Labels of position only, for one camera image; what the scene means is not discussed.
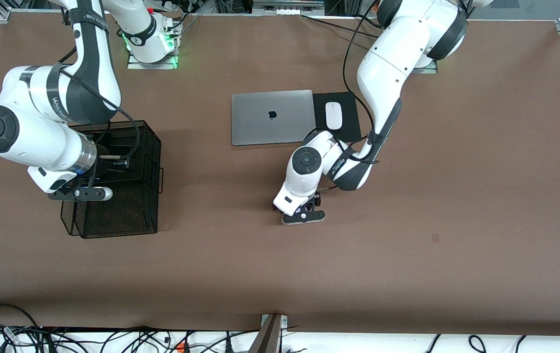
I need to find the black base cable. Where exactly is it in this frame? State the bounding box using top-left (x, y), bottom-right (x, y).
top-left (165, 10), bottom-right (203, 39)

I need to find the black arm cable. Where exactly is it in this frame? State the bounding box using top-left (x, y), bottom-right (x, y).
top-left (305, 0), bottom-right (381, 189)
top-left (57, 47), bottom-right (141, 170)

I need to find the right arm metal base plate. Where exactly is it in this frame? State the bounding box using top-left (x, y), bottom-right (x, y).
top-left (127, 29), bottom-right (178, 70)

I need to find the silver closed laptop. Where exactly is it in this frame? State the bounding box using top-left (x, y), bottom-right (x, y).
top-left (231, 89), bottom-right (318, 147)

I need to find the long black table cable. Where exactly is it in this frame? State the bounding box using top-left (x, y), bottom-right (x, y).
top-left (301, 14), bottom-right (379, 39)

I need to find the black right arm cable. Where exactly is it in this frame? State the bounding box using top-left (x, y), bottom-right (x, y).
top-left (57, 47), bottom-right (141, 170)

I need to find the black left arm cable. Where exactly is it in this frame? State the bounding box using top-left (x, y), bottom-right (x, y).
top-left (305, 0), bottom-right (381, 189)

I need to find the white computer mouse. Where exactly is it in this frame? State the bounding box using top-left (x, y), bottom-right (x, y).
top-left (325, 101), bottom-right (343, 131)

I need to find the grey metal power strip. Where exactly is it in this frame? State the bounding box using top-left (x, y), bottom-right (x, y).
top-left (252, 0), bottom-right (326, 16)

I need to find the black mesh two-tier organizer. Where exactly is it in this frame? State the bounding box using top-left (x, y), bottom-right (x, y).
top-left (60, 120), bottom-right (164, 240)

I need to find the aluminium camera post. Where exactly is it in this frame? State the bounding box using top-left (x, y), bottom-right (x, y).
top-left (248, 313), bottom-right (289, 353)

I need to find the black mouse pad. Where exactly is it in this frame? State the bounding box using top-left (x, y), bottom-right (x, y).
top-left (312, 91), bottom-right (362, 145)

